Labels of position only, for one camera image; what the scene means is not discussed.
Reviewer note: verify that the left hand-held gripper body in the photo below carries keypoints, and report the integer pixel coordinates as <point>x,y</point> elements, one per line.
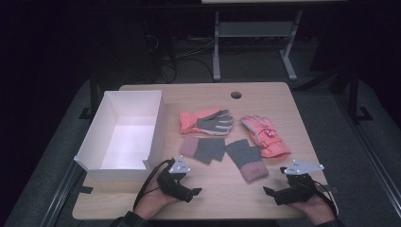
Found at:
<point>171,186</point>

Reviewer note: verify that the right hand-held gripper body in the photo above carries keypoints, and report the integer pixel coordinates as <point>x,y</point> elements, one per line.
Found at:
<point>299,187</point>

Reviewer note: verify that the pink glove with red print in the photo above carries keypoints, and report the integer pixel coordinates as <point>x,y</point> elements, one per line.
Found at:
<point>265,135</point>

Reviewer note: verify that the white storage box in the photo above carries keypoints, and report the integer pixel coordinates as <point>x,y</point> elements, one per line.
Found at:
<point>126,138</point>

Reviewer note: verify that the pink glove with grey palm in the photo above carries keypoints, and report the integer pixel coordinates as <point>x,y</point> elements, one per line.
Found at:
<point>208,123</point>

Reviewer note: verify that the black table edge tab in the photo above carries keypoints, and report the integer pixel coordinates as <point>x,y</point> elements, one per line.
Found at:
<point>331,189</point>
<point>85,189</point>

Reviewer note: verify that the grey metal stand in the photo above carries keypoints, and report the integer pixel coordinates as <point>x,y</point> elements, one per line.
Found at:
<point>255,29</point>

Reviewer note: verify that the aluminium floor rail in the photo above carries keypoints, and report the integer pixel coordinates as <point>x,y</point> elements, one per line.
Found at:
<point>369,148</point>
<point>60,195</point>

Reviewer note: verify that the black stand post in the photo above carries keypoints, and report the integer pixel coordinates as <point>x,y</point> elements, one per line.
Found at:
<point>354,94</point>
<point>93,94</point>

